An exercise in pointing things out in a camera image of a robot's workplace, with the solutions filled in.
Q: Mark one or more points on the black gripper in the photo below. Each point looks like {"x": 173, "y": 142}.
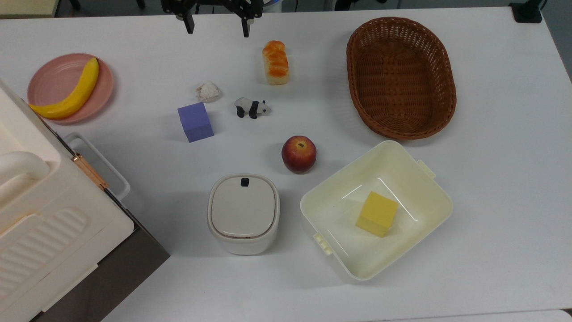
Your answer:
{"x": 214, "y": 3}

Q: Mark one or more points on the orange glazed bread loaf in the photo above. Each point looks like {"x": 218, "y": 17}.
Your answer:
{"x": 276, "y": 62}

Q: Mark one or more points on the brown wicker basket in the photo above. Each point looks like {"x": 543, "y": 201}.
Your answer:
{"x": 401, "y": 78}

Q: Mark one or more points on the crumpled white paper ball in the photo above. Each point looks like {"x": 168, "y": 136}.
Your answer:
{"x": 208, "y": 91}

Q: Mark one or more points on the black white panda figurine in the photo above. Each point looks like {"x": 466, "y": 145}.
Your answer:
{"x": 251, "y": 107}

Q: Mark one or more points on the purple cube block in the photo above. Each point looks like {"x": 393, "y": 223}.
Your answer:
{"x": 195, "y": 121}

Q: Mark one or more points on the red apple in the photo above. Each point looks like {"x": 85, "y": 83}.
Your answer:
{"x": 299, "y": 154}

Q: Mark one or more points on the yellow banana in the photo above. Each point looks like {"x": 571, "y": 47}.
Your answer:
{"x": 76, "y": 96}

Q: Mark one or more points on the pink round plate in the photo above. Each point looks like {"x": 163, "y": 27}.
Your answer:
{"x": 53, "y": 80}

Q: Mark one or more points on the clear plastic tray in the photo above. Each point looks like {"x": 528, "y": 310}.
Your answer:
{"x": 105, "y": 167}

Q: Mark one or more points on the white lidded container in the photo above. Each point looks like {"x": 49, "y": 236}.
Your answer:
{"x": 243, "y": 213}

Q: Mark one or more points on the wooden side table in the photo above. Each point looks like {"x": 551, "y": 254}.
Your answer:
{"x": 27, "y": 6}

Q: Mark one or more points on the yellow cube block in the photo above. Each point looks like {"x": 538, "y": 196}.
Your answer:
{"x": 376, "y": 213}

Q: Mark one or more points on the cream plastic bin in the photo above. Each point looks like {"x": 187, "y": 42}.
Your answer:
{"x": 357, "y": 250}

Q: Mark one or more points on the white countertop appliance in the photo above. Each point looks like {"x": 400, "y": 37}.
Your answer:
{"x": 49, "y": 232}

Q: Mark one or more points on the black table clamp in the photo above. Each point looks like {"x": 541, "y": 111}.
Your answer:
{"x": 526, "y": 11}

